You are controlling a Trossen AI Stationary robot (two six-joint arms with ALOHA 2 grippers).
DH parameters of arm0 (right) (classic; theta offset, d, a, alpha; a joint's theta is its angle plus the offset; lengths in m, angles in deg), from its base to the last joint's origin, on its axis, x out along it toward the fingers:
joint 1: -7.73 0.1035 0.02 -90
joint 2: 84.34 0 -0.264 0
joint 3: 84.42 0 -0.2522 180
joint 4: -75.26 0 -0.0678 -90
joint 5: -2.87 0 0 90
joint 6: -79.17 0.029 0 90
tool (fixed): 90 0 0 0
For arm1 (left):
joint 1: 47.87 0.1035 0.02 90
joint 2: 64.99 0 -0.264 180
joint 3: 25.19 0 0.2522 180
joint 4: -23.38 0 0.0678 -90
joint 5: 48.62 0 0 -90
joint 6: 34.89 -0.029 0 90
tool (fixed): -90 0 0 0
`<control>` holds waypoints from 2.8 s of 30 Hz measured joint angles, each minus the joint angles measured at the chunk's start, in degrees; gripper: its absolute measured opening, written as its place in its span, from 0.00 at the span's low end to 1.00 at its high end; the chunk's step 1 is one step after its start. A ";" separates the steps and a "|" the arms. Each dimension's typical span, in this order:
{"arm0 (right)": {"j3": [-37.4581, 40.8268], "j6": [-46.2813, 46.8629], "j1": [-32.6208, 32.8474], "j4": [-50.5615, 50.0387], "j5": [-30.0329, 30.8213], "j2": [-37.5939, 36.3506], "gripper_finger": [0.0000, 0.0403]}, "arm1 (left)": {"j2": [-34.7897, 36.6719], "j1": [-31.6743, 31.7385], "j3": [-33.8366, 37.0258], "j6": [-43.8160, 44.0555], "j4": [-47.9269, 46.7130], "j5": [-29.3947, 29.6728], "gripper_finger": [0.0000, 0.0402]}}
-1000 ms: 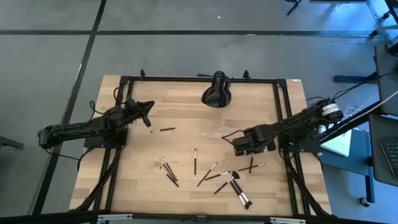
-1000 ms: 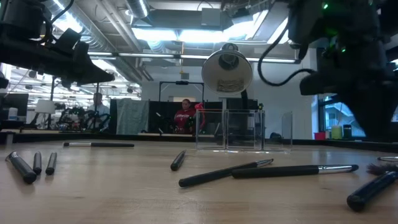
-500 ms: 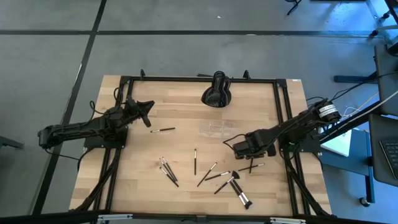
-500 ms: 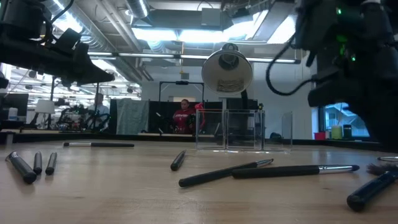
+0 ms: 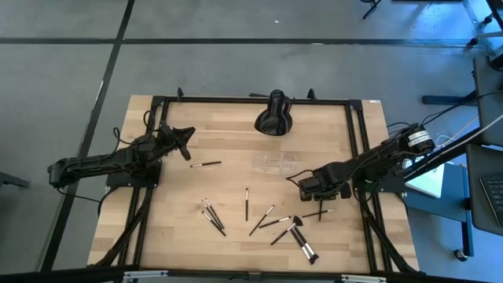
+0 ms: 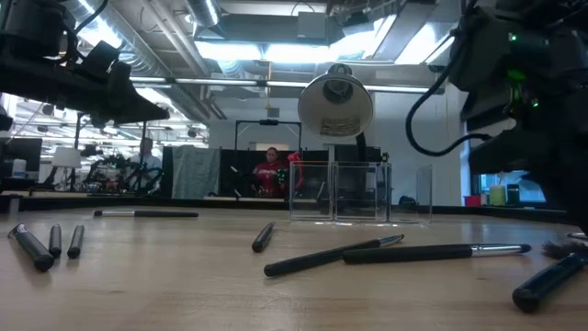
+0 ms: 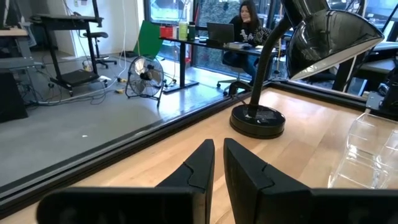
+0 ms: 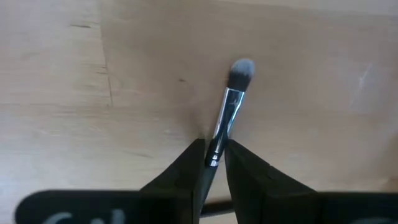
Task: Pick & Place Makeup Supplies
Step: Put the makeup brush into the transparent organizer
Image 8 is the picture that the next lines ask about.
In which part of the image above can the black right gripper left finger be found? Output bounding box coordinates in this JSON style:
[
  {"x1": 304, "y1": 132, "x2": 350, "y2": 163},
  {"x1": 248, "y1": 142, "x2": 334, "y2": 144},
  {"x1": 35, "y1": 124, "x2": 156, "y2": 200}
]
[{"x1": 139, "y1": 138, "x2": 206, "y2": 224}]

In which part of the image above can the flat-head black makeup brush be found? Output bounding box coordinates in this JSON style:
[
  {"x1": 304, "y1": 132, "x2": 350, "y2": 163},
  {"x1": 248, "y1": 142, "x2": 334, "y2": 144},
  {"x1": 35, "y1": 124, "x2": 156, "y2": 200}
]
[{"x1": 198, "y1": 58, "x2": 256, "y2": 212}]

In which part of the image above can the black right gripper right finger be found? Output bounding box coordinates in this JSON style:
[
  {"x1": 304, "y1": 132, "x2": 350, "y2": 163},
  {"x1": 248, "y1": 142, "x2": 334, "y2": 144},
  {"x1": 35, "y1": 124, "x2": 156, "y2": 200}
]
[{"x1": 224, "y1": 139, "x2": 320, "y2": 224}]

